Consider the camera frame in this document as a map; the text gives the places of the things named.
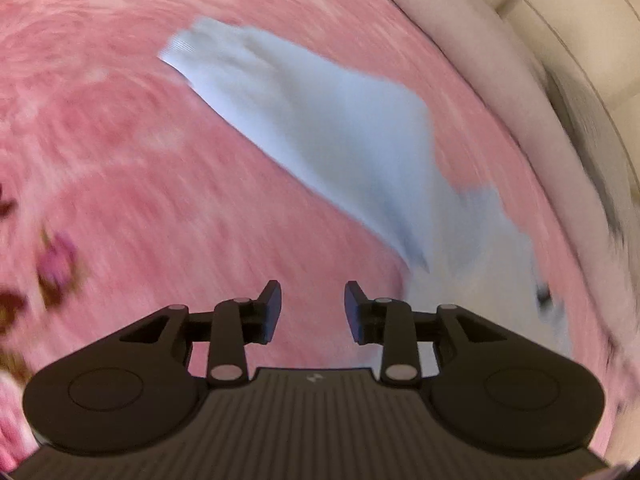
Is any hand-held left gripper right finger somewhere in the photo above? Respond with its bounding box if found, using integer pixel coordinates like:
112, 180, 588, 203
344, 280, 511, 389

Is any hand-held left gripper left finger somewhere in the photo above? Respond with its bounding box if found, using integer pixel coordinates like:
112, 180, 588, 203
117, 280, 283, 389

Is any light blue sweater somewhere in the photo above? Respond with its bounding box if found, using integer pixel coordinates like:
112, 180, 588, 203
157, 16, 576, 361

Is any pink floral blanket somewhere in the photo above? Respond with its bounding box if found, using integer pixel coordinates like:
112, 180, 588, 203
0, 0, 631, 466

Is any cream quilted headboard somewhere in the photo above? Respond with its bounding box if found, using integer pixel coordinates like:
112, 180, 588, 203
460, 0, 640, 201

